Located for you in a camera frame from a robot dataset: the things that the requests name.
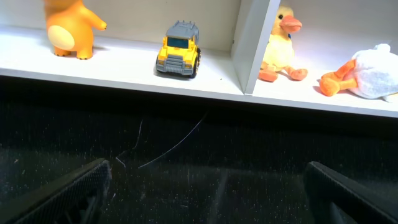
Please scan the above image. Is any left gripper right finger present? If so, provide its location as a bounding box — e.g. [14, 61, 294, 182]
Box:
[302, 161, 398, 224]

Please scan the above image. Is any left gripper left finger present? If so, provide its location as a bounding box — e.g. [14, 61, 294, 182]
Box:
[0, 157, 113, 224]

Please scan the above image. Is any white plush duck with hat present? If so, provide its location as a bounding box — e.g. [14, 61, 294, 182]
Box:
[318, 43, 398, 103]

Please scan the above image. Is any white shelf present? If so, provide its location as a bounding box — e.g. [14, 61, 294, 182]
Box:
[0, 0, 398, 119]

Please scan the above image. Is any yellow plush duck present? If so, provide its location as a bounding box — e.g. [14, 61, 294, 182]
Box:
[257, 2, 309, 83]

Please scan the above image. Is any yellow rubber duck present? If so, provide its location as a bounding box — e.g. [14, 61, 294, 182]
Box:
[43, 0, 108, 61]

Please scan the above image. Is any grey and yellow toy truck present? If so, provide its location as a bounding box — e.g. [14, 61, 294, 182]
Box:
[155, 20, 202, 80]

